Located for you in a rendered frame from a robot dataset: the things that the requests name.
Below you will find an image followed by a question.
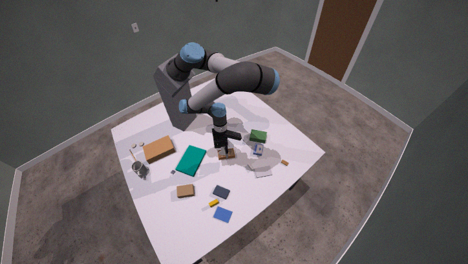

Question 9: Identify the blue flat square pad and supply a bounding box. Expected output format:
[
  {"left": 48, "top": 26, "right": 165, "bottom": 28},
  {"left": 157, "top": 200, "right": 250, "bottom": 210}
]
[{"left": 213, "top": 206, "right": 232, "bottom": 223}]

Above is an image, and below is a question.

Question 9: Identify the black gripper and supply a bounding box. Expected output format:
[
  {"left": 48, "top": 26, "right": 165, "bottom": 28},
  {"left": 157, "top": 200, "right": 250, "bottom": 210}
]
[{"left": 212, "top": 128, "right": 228, "bottom": 159}]

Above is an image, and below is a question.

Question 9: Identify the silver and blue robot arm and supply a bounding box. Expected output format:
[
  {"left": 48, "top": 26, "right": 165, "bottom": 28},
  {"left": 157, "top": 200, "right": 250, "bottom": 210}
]
[{"left": 166, "top": 43, "right": 280, "bottom": 140}]

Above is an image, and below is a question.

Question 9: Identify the grey mug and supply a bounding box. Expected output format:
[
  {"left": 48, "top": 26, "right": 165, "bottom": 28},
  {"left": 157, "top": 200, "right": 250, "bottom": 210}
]
[{"left": 131, "top": 160, "right": 147, "bottom": 179}]

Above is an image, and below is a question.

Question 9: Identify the small yellow block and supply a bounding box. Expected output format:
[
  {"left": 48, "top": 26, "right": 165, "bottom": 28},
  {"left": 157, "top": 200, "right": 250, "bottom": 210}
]
[{"left": 209, "top": 199, "right": 219, "bottom": 207}]

